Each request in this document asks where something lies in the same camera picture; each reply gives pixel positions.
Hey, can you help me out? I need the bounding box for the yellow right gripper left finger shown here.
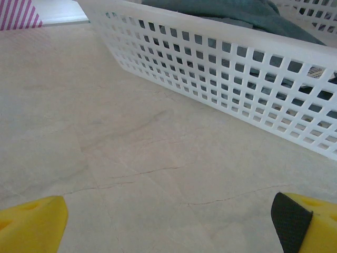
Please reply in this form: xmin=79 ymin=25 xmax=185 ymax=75
xmin=0 ymin=195 xmax=70 ymax=253

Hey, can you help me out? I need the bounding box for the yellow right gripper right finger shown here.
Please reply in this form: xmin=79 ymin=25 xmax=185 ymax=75
xmin=270 ymin=192 xmax=337 ymax=253

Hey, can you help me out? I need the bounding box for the blue-grey t-shirt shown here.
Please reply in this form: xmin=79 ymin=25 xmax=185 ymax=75
xmin=141 ymin=0 xmax=333 ymax=113

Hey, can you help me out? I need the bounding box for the small printed basket label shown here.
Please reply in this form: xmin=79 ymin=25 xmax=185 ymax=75
xmin=306 ymin=66 xmax=325 ymax=79

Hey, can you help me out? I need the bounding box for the white plastic lattice basket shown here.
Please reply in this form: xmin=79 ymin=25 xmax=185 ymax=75
xmin=77 ymin=0 xmax=337 ymax=161

